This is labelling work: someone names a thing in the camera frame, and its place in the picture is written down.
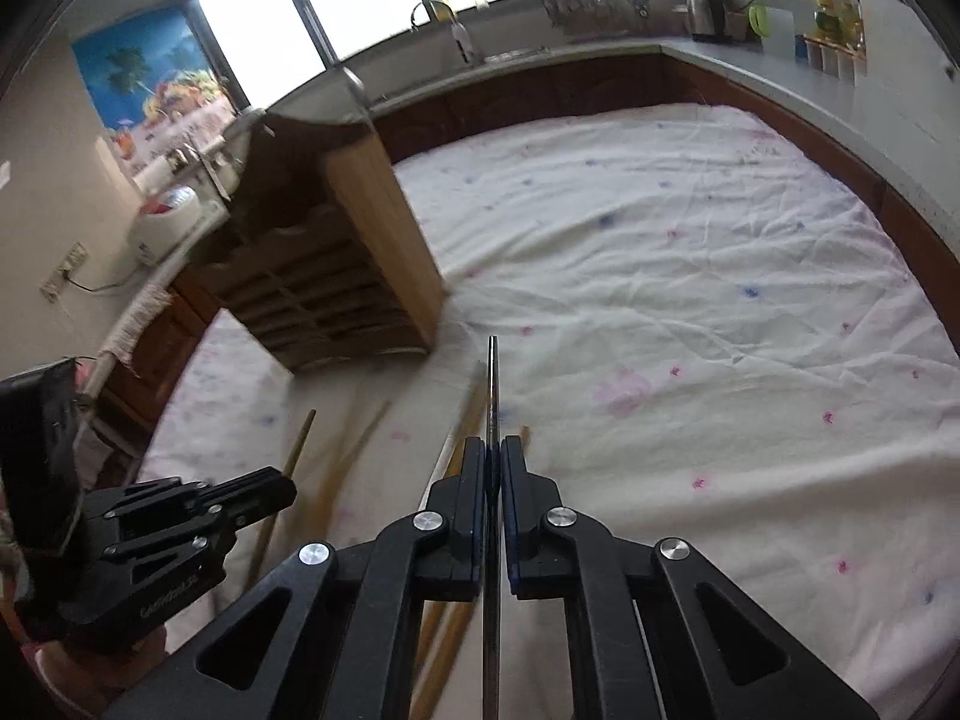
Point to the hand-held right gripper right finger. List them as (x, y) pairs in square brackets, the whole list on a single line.
[(511, 532)]

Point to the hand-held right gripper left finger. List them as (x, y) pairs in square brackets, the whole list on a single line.
[(480, 532)]

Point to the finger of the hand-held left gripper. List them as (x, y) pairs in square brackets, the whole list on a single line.
[(165, 570), (187, 499)]

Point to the steel table knife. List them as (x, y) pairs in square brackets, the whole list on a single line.
[(492, 390)]

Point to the wooden utensil holder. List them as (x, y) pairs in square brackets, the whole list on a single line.
[(375, 240)]

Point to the white lace cloth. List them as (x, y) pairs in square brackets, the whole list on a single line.
[(139, 322)]

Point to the white rice cooker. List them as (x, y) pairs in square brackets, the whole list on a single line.
[(161, 229)]

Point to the kitchen window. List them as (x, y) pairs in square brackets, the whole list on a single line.
[(255, 22)]

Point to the kitchen sink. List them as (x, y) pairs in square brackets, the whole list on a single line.
[(517, 54)]

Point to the chrome faucet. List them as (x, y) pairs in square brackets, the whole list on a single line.
[(465, 41)]

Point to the metal dish rack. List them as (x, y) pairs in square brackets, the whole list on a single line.
[(600, 11)]

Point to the steel electric kettle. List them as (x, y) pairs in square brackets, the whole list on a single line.
[(706, 11)]

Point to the green round object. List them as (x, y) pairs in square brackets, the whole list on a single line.
[(760, 21)]

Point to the spice jar rack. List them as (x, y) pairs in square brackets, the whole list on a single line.
[(832, 30)]

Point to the wall socket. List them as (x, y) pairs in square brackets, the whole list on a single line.
[(64, 270)]

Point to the tropical wall poster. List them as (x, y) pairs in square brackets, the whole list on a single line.
[(127, 67)]

